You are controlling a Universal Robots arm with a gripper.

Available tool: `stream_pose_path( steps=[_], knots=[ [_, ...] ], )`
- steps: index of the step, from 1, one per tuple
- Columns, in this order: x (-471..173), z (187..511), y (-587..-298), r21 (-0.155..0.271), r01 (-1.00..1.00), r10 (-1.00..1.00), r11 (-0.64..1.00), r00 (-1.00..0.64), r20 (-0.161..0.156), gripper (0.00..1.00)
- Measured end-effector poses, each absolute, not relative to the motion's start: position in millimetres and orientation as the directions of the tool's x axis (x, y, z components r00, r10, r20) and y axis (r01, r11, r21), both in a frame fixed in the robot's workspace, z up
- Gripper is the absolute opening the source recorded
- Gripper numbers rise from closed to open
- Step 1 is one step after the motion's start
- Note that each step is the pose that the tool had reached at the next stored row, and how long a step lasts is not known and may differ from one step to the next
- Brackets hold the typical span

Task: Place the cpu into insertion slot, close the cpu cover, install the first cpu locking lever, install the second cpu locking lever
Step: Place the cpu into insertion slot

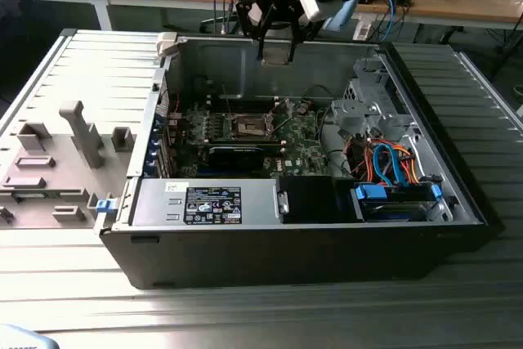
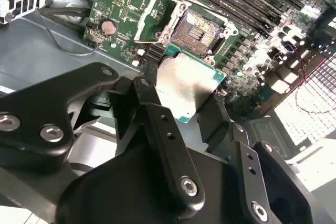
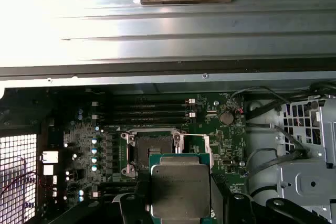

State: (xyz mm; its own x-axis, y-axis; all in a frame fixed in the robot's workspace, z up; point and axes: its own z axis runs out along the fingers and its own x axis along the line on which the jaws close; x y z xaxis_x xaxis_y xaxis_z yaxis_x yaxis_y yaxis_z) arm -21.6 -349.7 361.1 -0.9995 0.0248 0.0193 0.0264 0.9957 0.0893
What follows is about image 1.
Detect black PC case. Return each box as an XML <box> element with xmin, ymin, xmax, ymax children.
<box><xmin>94</xmin><ymin>34</ymin><xmax>506</xmax><ymax>291</ymax></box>

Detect grey parts rack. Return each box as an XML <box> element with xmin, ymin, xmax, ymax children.
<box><xmin>0</xmin><ymin>99</ymin><xmax>138</xmax><ymax>230</ymax></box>

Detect black graphics card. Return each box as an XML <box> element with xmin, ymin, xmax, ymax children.
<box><xmin>207</xmin><ymin>145</ymin><xmax>266</xmax><ymax>171</ymax></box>

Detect silver CPU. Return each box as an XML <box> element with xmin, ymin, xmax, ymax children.
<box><xmin>261</xmin><ymin>40</ymin><xmax>293</xmax><ymax>67</ymax></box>

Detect CPU socket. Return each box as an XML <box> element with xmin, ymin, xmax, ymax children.
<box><xmin>230</xmin><ymin>111</ymin><xmax>277</xmax><ymax>140</ymax></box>

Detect pale grey device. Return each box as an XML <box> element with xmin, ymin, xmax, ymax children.
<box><xmin>0</xmin><ymin>323</ymin><xmax>56</xmax><ymax>349</ymax></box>

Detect hard disk blue carrier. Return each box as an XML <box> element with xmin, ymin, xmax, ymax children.
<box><xmin>351</xmin><ymin>181</ymin><xmax>445</xmax><ymax>223</ymax></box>

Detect green motherboard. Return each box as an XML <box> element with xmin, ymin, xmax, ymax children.
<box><xmin>173</xmin><ymin>97</ymin><xmax>330</xmax><ymax>181</ymax></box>

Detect orange red wire bundle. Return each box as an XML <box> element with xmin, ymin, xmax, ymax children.
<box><xmin>346</xmin><ymin>140</ymin><xmax>375</xmax><ymax>183</ymax></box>

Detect beige plastic piece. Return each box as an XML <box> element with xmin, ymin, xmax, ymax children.
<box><xmin>156</xmin><ymin>31</ymin><xmax>181</xmax><ymax>59</ymax></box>

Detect blue plastic clip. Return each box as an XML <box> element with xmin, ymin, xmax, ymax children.
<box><xmin>95</xmin><ymin>197</ymin><xmax>118</xmax><ymax>215</ymax></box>

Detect metal socket cover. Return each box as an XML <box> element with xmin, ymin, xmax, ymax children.
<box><xmin>263</xmin><ymin>107</ymin><xmax>284</xmax><ymax>138</ymax></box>

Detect blue wire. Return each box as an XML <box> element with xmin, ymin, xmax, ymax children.
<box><xmin>372</xmin><ymin>142</ymin><xmax>404</xmax><ymax>186</ymax></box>

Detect grey power supply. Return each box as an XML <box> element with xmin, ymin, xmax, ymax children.
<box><xmin>129</xmin><ymin>178</ymin><xmax>283</xmax><ymax>227</ymax></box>

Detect blue cable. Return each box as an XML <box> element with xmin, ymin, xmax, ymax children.
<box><xmin>381</xmin><ymin>0</ymin><xmax>400</xmax><ymax>36</ymax></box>

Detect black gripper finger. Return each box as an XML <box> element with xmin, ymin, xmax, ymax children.
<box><xmin>284</xmin><ymin>0</ymin><xmax>324</xmax><ymax>64</ymax></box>
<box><xmin>235</xmin><ymin>0</ymin><xmax>274</xmax><ymax>63</ymax></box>

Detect black metal frame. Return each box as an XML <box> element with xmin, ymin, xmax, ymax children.
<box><xmin>489</xmin><ymin>8</ymin><xmax>523</xmax><ymax>78</ymax></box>

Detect black RAM slot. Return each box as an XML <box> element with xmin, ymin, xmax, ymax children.
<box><xmin>207</xmin><ymin>94</ymin><xmax>281</xmax><ymax>113</ymax></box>
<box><xmin>184</xmin><ymin>136</ymin><xmax>285</xmax><ymax>149</ymax></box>

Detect white labelled object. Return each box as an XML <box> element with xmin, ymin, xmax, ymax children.
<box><xmin>352</xmin><ymin>20</ymin><xmax>372</xmax><ymax>40</ymax></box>

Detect silver metal drive cage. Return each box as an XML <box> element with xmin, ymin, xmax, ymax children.
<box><xmin>329</xmin><ymin>57</ymin><xmax>414</xmax><ymax>140</ymax></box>

